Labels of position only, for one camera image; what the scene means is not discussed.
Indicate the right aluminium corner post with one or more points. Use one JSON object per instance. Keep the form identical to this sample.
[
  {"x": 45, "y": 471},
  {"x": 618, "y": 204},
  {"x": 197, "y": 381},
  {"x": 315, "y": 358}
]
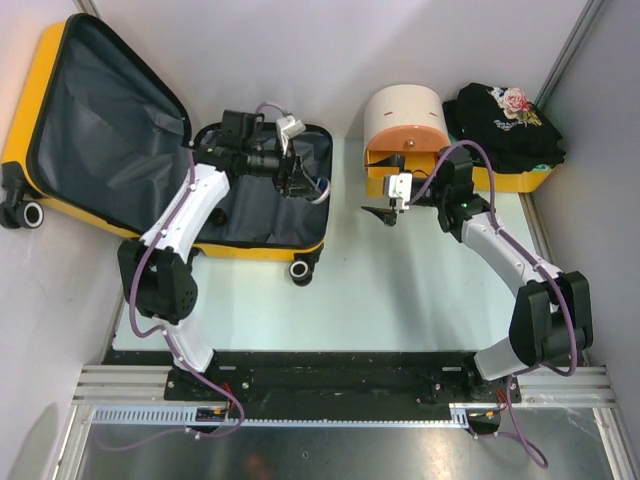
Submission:
[{"x": 586, "y": 21}]

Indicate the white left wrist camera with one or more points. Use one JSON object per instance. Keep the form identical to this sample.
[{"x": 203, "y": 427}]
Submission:
[{"x": 287, "y": 128}]

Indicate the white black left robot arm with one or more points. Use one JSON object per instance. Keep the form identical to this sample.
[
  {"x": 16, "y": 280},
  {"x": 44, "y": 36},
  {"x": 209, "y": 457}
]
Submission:
[{"x": 156, "y": 270}]

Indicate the yellow Pikachu suitcase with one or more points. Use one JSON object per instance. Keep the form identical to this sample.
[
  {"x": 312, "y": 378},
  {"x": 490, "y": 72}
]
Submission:
[{"x": 98, "y": 135}]

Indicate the left aluminium corner post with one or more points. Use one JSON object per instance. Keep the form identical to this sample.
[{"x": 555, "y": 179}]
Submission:
[{"x": 87, "y": 7}]

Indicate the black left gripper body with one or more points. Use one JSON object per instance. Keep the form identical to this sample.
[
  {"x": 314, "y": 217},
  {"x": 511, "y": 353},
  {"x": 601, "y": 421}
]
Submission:
[{"x": 271, "y": 162}]

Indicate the white slotted cable duct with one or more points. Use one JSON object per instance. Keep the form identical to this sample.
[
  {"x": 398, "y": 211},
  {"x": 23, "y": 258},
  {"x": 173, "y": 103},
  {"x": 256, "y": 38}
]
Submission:
[{"x": 184, "y": 416}]

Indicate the dark blue round tin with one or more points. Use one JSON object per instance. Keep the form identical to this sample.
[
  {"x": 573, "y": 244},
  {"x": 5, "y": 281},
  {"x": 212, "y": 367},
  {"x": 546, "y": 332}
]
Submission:
[{"x": 322, "y": 191}]

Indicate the white pastel mini drawer cabinet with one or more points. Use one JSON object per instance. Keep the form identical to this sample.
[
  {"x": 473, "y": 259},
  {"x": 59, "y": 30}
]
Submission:
[{"x": 403, "y": 119}]

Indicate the aluminium frame rail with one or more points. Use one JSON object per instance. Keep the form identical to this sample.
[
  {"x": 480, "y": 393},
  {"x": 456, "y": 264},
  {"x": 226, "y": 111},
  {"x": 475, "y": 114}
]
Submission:
[{"x": 589, "y": 387}]

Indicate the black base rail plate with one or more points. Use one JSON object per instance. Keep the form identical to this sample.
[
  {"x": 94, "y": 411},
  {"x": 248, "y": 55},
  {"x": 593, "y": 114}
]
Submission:
[{"x": 282, "y": 377}]

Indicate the small dark brown jar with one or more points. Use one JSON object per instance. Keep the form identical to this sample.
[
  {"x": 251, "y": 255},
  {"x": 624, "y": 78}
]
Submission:
[{"x": 219, "y": 217}]

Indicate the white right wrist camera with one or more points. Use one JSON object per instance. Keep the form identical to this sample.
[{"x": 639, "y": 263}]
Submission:
[{"x": 398, "y": 189}]

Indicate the yellow plastic basket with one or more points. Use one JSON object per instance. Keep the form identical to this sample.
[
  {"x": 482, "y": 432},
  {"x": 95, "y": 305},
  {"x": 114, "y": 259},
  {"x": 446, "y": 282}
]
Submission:
[{"x": 525, "y": 182}]

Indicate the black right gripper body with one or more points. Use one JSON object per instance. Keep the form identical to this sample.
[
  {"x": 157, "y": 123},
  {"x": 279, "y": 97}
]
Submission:
[{"x": 432, "y": 194}]

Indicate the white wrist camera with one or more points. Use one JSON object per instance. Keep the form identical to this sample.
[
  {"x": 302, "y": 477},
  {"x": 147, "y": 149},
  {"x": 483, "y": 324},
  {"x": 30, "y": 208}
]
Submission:
[
  {"x": 287, "y": 128},
  {"x": 398, "y": 189}
]

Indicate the aluminium corner post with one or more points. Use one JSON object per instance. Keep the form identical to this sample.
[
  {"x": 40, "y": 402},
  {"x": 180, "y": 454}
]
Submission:
[
  {"x": 586, "y": 21},
  {"x": 87, "y": 7}
]

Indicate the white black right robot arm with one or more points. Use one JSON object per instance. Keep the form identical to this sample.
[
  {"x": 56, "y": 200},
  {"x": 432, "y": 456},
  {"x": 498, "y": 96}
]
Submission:
[{"x": 551, "y": 323}]

